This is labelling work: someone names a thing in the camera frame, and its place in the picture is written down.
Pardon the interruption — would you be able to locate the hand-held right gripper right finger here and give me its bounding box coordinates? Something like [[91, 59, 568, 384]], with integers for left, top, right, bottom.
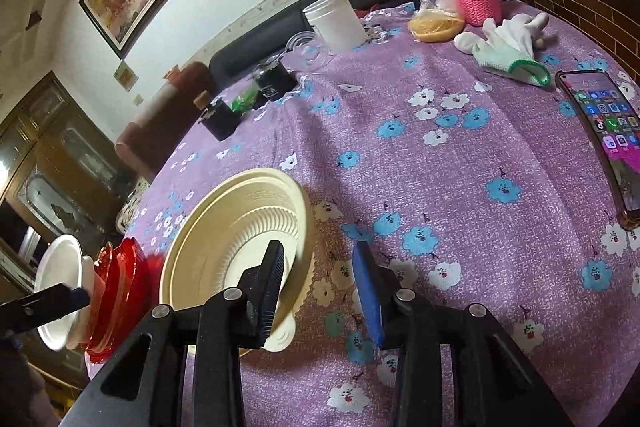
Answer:
[[351, 242, 576, 427]]

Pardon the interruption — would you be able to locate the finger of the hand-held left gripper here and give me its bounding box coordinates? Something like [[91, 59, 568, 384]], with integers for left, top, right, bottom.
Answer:
[[0, 283, 91, 333]]

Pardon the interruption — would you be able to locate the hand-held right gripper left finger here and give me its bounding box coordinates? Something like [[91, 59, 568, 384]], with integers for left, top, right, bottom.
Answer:
[[57, 239, 288, 427]]

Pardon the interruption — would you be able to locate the white foam bowl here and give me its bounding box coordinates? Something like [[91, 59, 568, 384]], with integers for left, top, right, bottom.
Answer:
[[74, 254, 97, 349], [34, 234, 85, 351]]

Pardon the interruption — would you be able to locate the beige ribbed plastic bowl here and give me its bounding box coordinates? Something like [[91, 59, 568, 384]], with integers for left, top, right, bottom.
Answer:
[[240, 187, 317, 354], [159, 168, 307, 353]]

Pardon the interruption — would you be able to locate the clear red plastic plate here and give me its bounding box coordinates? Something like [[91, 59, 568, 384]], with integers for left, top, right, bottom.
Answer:
[[82, 242, 121, 364]]

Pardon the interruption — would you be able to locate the red plate with gold rim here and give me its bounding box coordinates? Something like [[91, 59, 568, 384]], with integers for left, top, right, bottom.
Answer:
[[106, 237, 166, 358]]

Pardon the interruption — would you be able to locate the purple floral tablecloth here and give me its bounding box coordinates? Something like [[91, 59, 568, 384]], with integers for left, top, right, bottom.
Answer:
[[85, 0, 640, 427]]

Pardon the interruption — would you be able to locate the glass display cabinet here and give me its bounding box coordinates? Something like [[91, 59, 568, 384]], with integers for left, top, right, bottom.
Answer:
[[0, 72, 137, 388]]

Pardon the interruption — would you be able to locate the black box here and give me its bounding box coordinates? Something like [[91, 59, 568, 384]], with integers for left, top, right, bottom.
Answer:
[[197, 99, 241, 142]]

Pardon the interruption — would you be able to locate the green packet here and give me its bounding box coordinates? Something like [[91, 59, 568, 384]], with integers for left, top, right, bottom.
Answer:
[[230, 88, 261, 112]]

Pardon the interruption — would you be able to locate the brown chair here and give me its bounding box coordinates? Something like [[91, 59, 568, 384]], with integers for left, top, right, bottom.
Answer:
[[115, 62, 216, 182]]

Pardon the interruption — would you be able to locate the black jar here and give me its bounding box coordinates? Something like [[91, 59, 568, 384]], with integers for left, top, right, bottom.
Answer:
[[252, 59, 298, 102]]

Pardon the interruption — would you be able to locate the dark sofa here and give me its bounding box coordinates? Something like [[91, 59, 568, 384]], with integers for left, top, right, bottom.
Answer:
[[209, 0, 446, 90]]

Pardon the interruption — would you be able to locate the clear glass jar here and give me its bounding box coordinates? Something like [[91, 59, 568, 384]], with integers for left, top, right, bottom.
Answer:
[[285, 32, 331, 70]]

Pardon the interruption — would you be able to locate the white plastic jar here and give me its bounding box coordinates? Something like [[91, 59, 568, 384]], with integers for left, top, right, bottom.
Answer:
[[302, 0, 368, 55]]

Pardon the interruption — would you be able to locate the plastic bag with yellow contents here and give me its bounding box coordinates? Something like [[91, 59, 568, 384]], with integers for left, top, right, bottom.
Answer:
[[407, 0, 467, 42]]

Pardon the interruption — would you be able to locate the white work glove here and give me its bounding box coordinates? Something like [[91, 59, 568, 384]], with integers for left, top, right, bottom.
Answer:
[[454, 12, 553, 88]]

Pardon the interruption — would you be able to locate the smartphone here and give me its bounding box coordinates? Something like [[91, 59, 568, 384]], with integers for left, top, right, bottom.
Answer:
[[555, 69, 640, 230]]

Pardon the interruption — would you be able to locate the yellow wall plate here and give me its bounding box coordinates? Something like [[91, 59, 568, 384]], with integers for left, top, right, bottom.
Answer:
[[114, 62, 139, 90]]

